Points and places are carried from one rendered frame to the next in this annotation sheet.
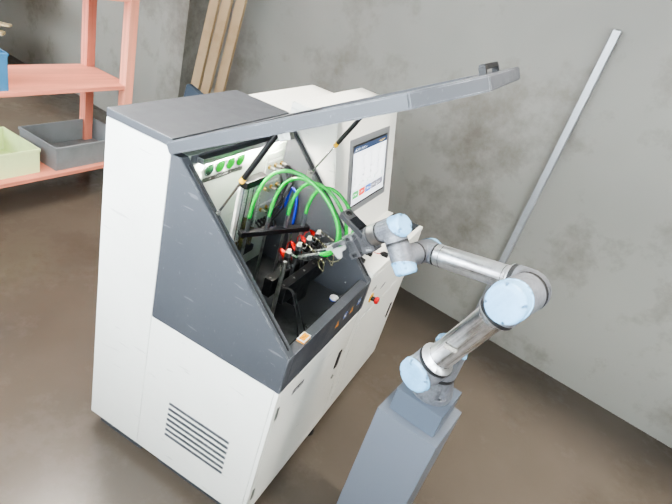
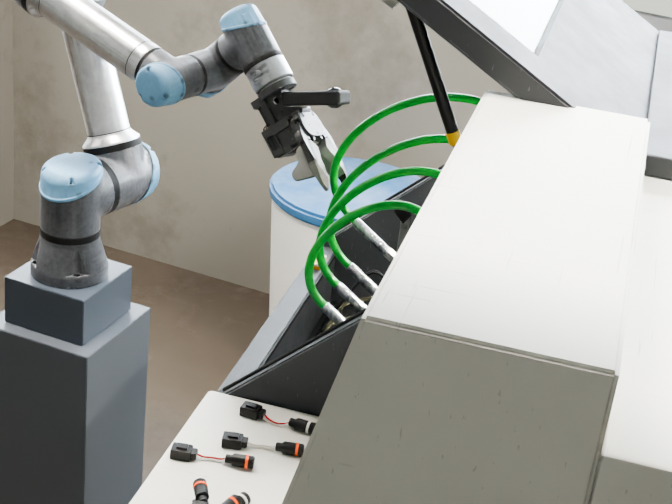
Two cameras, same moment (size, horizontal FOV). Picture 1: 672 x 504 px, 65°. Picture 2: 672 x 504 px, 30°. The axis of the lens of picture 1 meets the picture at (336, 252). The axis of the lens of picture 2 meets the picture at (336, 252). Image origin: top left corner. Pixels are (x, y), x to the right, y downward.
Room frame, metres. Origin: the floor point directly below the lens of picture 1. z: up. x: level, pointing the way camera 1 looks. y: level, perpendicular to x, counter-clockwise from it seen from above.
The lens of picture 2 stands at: (3.70, -0.22, 2.06)
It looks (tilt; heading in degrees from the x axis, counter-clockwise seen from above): 26 degrees down; 173
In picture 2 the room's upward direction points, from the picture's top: 7 degrees clockwise
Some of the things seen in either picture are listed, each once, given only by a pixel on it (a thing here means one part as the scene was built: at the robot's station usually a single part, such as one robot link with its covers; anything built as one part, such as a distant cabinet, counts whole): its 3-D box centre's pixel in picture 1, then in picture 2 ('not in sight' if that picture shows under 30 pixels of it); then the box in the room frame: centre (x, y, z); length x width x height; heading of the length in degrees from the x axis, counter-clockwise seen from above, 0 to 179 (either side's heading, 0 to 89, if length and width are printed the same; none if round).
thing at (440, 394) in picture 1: (435, 380); (69, 248); (1.46, -0.47, 0.95); 0.15 x 0.15 x 0.10
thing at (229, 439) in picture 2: not in sight; (263, 444); (2.15, -0.10, 0.99); 0.12 x 0.02 x 0.02; 80
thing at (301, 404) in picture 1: (304, 405); not in sight; (1.66, -0.07, 0.44); 0.65 x 0.02 x 0.68; 161
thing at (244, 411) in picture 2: not in sight; (278, 418); (2.08, -0.08, 0.99); 0.12 x 0.02 x 0.02; 66
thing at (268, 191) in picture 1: (272, 186); not in sight; (2.06, 0.34, 1.20); 0.13 x 0.03 x 0.31; 161
